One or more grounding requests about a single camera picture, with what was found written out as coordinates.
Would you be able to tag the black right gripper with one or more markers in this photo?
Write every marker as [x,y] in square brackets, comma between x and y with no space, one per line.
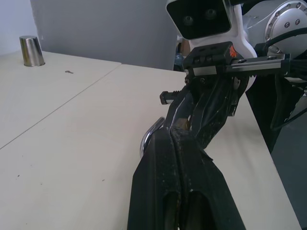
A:
[216,60]

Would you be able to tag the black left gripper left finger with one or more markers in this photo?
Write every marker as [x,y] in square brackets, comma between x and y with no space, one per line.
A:
[153,172]

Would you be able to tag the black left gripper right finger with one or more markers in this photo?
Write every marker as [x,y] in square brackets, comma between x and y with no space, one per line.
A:
[204,177]

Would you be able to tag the shiny metal spoon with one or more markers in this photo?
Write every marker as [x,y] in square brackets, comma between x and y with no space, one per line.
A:
[148,134]

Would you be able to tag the black robot torso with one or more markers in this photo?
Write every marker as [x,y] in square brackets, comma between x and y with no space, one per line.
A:
[261,115]

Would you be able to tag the grey partition panel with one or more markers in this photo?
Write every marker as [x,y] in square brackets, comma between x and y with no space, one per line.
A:
[103,31]

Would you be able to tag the stainless steel cup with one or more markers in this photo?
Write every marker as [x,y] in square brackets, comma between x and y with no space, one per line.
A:
[31,51]

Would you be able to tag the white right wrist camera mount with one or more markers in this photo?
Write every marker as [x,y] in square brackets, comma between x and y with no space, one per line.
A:
[241,36]

